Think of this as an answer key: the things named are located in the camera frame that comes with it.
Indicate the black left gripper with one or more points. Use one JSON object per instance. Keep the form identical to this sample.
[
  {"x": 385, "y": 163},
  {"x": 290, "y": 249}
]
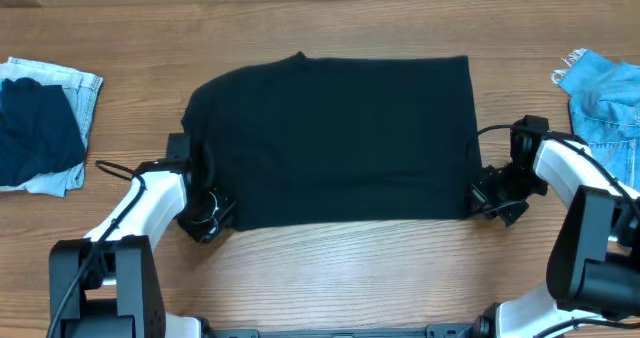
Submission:
[{"x": 211, "y": 218}]

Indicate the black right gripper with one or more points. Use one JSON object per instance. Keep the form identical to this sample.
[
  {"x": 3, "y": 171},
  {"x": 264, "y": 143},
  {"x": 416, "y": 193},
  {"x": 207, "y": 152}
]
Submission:
[{"x": 488, "y": 194}]

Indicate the black t-shirt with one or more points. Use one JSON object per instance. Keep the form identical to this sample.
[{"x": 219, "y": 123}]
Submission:
[{"x": 317, "y": 140}]

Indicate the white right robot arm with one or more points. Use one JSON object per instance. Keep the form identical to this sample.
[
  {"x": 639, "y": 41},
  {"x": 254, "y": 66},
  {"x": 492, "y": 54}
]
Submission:
[{"x": 592, "y": 275}]

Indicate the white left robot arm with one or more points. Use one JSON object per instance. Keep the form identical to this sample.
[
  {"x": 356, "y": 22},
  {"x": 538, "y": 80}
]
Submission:
[{"x": 106, "y": 284}]

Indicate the blue denim jeans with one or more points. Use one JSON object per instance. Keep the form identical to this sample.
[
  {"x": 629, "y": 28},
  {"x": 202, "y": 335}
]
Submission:
[{"x": 604, "y": 110}]

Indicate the folded light denim garment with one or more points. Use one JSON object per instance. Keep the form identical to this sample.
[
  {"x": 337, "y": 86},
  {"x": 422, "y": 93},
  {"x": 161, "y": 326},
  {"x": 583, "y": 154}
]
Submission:
[{"x": 82, "y": 91}]

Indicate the folded navy garment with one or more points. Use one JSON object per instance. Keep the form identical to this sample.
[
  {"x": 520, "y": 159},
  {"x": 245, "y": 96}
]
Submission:
[{"x": 39, "y": 132}]

